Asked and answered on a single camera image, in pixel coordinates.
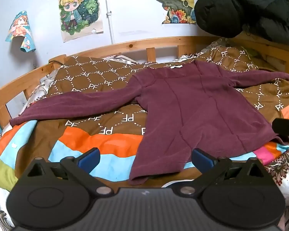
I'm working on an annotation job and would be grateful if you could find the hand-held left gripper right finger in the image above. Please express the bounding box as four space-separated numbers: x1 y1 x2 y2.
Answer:
178 148 271 196

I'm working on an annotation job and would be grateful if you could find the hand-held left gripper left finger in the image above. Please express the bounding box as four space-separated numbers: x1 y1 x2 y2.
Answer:
19 147 114 196

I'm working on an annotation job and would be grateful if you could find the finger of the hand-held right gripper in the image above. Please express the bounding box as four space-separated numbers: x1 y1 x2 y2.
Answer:
272 117 289 145

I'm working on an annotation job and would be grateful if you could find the maroon long-sleeve sweater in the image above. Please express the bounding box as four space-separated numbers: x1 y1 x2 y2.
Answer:
9 60 289 186

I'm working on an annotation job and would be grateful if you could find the white floral bed sheet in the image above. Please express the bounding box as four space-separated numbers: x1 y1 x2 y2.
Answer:
0 54 289 231

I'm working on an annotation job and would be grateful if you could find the brown printed blanket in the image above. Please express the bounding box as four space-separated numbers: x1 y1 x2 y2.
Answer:
0 38 289 190

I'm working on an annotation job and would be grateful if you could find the black puffer jacket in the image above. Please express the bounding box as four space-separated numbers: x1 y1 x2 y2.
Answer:
195 0 289 47

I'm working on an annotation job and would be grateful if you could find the curled cartoon poster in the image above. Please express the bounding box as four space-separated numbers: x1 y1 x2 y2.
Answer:
5 11 36 53

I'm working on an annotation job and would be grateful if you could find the blond cartoon figure poster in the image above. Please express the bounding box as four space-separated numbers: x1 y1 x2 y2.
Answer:
58 0 104 43

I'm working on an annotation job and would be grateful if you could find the colourful landscape poster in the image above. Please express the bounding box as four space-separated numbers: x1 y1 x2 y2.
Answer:
152 0 197 25

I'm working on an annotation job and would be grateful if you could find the wooden bed frame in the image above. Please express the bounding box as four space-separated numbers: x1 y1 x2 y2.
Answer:
0 36 289 126

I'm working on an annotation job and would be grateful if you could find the white wall pipe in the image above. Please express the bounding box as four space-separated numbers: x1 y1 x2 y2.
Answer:
103 0 115 45

